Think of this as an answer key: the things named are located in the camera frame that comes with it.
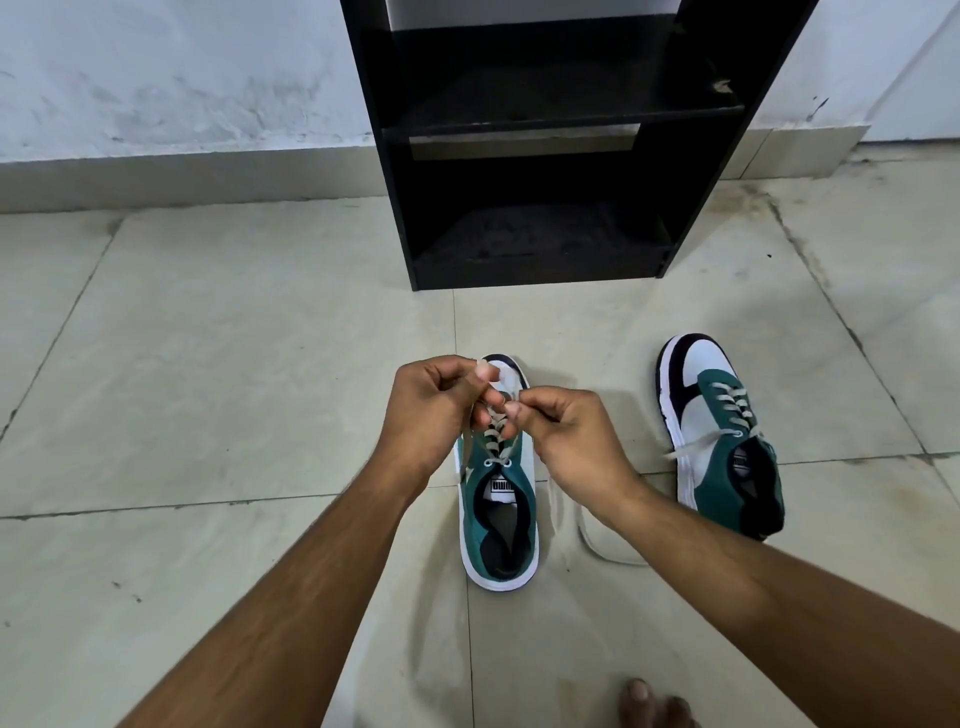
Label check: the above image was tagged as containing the person's right hand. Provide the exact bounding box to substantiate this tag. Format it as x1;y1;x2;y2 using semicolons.
503;386;646;534

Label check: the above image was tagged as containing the person's left hand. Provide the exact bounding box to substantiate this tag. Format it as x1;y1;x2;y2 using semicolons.
372;354;511;493

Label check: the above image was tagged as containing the teal white sneaker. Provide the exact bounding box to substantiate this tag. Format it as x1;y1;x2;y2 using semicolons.
453;353;564;594
577;333;787;568

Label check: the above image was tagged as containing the black shoe rack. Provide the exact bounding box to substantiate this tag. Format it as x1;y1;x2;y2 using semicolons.
339;0;820;292

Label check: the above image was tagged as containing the person's left forearm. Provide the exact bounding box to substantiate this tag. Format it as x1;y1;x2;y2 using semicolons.
116;449;429;728

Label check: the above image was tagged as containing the person's right forearm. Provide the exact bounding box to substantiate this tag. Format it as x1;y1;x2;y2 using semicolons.
596;479;960;728

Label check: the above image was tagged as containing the person's right foot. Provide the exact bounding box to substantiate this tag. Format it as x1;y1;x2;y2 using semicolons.
618;678;703;728

